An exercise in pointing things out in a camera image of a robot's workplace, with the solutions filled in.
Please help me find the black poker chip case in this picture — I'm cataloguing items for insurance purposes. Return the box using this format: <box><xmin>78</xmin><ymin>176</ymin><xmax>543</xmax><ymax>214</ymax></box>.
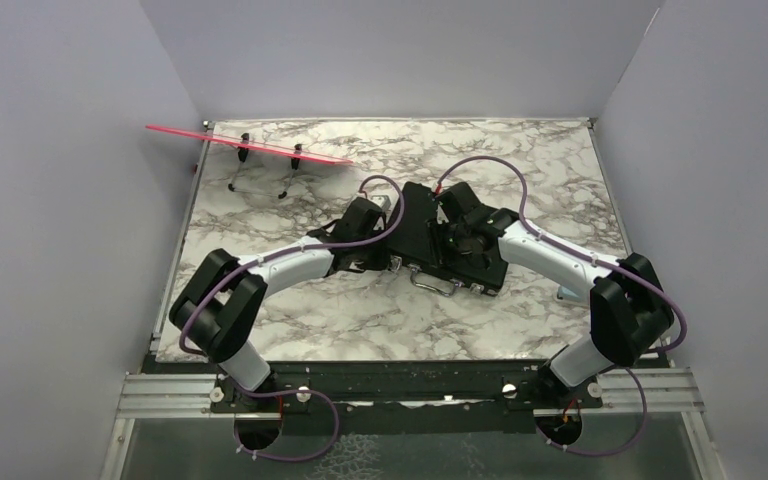
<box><xmin>385</xmin><ymin>182</ymin><xmax>519</xmax><ymax>297</ymax></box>

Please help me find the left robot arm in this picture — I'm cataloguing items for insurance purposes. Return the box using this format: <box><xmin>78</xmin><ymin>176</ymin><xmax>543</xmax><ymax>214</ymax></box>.
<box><xmin>168</xmin><ymin>198</ymin><xmax>389</xmax><ymax>411</ymax></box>

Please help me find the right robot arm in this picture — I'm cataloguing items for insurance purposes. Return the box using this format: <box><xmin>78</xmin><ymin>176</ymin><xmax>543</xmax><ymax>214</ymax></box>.
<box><xmin>435</xmin><ymin>182</ymin><xmax>675</xmax><ymax>407</ymax></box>

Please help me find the light blue eraser block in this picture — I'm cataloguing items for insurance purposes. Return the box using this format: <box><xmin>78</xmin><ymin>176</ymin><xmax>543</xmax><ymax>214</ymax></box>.
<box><xmin>556</xmin><ymin>286</ymin><xmax>588</xmax><ymax>306</ymax></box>

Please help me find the pink acrylic sheet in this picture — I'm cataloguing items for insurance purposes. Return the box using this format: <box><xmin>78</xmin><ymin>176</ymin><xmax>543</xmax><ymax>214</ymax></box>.
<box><xmin>145</xmin><ymin>124</ymin><xmax>353</xmax><ymax>165</ymax></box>

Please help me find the chrome case handle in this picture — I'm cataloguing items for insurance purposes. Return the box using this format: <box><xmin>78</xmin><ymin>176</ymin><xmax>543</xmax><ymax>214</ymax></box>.
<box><xmin>408</xmin><ymin>264</ymin><xmax>464</xmax><ymax>298</ymax></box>

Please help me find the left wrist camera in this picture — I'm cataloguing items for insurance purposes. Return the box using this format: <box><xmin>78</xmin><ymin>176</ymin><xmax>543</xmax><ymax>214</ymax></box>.
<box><xmin>368</xmin><ymin>195</ymin><xmax>392</xmax><ymax>213</ymax></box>

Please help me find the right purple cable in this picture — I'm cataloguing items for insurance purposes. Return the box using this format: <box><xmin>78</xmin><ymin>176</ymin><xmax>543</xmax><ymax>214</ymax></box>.
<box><xmin>433</xmin><ymin>156</ymin><xmax>689</xmax><ymax>458</ymax></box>

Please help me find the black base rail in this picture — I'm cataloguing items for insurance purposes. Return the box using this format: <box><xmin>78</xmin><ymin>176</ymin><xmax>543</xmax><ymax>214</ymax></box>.
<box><xmin>138</xmin><ymin>359</ymin><xmax>654</xmax><ymax>439</ymax></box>

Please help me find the metal wire stand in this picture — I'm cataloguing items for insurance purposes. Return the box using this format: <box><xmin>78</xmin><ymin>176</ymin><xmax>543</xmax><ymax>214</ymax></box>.
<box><xmin>227</xmin><ymin>132</ymin><xmax>304</xmax><ymax>199</ymax></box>

